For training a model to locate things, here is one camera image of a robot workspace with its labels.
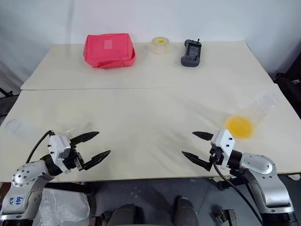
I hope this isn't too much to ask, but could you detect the clear cup with yellow lid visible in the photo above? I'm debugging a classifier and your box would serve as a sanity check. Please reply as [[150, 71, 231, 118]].
[[224, 90, 280, 140]]

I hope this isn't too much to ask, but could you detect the dark rounded shape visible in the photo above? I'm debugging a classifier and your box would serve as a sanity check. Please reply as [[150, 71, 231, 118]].
[[175, 196, 199, 226], [111, 203, 138, 226]]

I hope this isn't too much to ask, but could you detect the black equipment case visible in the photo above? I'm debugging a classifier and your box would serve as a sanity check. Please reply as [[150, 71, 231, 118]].
[[274, 72, 301, 102]]

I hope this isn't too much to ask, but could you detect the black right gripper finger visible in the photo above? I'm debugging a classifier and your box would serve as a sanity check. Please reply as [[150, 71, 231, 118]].
[[192, 131, 214, 142], [181, 151, 214, 172]]

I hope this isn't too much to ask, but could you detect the black stand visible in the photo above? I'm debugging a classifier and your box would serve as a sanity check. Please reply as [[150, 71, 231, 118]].
[[0, 86, 20, 116]]

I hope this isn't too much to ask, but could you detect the clear tape roll yellow core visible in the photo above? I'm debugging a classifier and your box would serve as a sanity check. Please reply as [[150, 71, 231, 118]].
[[150, 36, 171, 56]]

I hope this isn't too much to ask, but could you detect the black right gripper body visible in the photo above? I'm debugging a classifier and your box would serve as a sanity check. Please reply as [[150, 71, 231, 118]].
[[208, 144, 228, 167]]

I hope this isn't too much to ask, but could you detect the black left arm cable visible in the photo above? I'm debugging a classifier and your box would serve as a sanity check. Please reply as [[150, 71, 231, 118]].
[[25, 129, 56, 164]]

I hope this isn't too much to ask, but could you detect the crumpled clear plastic bag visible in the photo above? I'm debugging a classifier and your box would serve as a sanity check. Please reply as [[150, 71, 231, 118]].
[[39, 188, 91, 226]]

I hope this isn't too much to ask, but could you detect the black metal clamp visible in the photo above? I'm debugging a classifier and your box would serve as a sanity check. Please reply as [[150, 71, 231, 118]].
[[211, 206, 238, 226]]

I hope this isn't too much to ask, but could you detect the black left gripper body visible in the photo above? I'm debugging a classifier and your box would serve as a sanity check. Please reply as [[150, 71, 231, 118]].
[[63, 143, 85, 174]]

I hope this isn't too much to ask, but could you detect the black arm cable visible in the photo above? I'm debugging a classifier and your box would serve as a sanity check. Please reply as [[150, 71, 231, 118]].
[[212, 161, 264, 225], [25, 129, 56, 164]]

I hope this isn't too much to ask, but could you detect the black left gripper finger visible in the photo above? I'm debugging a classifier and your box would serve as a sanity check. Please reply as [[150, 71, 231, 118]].
[[82, 150, 112, 171], [70, 131, 101, 145]]

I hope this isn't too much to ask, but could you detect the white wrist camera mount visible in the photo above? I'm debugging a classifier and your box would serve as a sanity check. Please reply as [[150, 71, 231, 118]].
[[209, 129, 236, 170], [47, 134, 71, 174]]

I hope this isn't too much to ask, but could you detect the pink fabric pouch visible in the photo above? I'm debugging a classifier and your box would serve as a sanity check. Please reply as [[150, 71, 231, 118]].
[[83, 33, 137, 70]]

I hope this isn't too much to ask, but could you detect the clear plastic cup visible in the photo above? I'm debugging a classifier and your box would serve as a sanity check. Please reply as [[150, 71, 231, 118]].
[[56, 112, 93, 138], [4, 118, 34, 137]]

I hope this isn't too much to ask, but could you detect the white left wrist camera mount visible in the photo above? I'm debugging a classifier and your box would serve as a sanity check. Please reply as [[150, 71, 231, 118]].
[[47, 134, 71, 174]]

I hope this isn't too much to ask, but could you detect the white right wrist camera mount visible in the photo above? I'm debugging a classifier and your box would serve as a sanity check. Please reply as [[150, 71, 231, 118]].
[[209, 129, 236, 170]]

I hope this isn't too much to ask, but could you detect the grey handheld controller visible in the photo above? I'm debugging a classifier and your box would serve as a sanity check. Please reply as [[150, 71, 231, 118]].
[[180, 38, 202, 68]]

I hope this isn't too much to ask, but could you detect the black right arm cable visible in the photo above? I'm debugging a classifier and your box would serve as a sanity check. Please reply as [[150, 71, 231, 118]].
[[212, 161, 264, 225]]

